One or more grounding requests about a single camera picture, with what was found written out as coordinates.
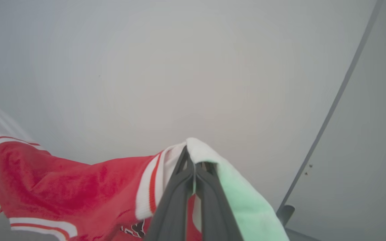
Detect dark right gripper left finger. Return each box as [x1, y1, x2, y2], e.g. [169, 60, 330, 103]
[144, 145, 195, 241]

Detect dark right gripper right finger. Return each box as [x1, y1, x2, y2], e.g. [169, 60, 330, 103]
[195, 162, 244, 241]

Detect red and white sports jersey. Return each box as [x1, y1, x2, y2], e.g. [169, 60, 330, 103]
[0, 97, 290, 241]

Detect grey fabric sofa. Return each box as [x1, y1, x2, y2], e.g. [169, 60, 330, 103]
[284, 228, 322, 241]

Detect grey partition panel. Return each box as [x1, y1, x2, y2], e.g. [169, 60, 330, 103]
[285, 0, 386, 241]

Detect black partition bracket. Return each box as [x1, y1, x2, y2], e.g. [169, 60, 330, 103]
[276, 205, 296, 227]

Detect dark partition frame strip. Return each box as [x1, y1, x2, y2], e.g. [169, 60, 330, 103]
[276, 0, 385, 215]

